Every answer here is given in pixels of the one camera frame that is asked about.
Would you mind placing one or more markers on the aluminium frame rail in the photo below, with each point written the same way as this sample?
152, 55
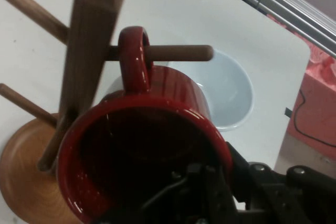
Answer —
288, 6

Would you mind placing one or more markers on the pink red foam sheet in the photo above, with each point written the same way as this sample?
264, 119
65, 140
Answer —
317, 103

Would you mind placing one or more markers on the white and blue bowl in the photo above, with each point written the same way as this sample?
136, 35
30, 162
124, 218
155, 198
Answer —
228, 90

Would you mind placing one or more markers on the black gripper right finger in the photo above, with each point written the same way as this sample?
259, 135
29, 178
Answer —
288, 200

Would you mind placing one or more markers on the black table edge clip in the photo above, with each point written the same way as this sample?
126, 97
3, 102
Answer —
288, 111

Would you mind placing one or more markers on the red ceramic mug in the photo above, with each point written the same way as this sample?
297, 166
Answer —
170, 85

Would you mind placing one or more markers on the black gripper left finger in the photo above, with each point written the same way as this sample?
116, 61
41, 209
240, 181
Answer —
210, 195

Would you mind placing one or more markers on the wooden mug tree stand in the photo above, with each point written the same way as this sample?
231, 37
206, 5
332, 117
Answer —
89, 37

